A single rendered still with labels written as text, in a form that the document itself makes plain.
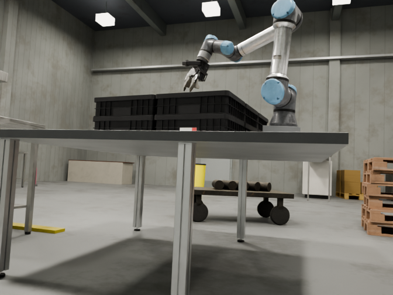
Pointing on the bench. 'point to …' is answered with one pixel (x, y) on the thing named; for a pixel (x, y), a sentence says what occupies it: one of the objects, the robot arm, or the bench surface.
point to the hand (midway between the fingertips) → (186, 88)
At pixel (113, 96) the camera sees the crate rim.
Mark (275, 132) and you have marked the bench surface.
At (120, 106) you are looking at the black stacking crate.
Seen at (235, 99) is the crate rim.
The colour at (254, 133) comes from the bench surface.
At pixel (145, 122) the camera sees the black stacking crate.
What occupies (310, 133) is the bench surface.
